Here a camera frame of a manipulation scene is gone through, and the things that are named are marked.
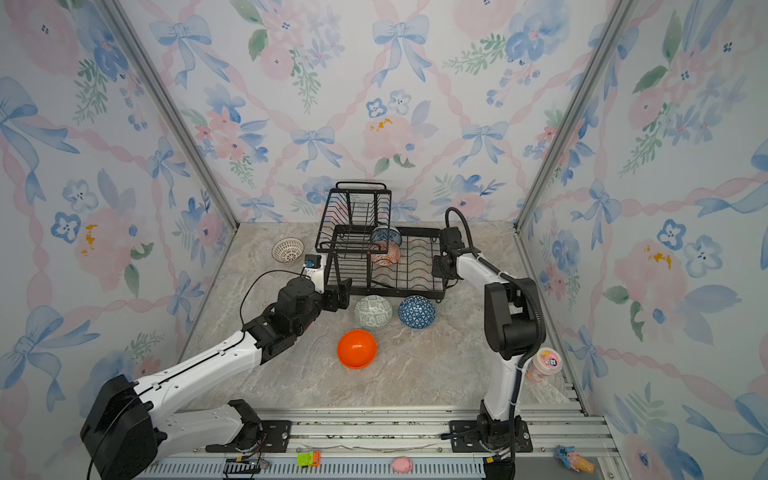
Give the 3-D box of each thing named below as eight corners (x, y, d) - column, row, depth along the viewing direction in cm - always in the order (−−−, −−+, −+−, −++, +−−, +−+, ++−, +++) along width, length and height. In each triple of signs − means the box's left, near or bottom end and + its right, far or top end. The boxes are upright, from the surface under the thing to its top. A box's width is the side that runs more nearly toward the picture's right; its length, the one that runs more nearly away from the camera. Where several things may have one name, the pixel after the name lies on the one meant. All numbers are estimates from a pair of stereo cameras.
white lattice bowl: (274, 264, 110) (269, 255, 106) (279, 246, 116) (275, 237, 111) (303, 264, 110) (300, 255, 106) (307, 247, 116) (304, 237, 111)
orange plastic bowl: (336, 369, 86) (334, 364, 83) (340, 335, 93) (338, 329, 89) (376, 369, 86) (376, 364, 83) (377, 335, 93) (377, 329, 89)
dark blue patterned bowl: (398, 329, 93) (399, 324, 90) (398, 301, 99) (398, 295, 96) (436, 329, 93) (437, 324, 90) (433, 301, 99) (434, 295, 96)
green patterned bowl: (354, 329, 93) (353, 323, 90) (356, 301, 100) (355, 295, 97) (392, 329, 93) (392, 323, 90) (392, 301, 100) (392, 295, 97)
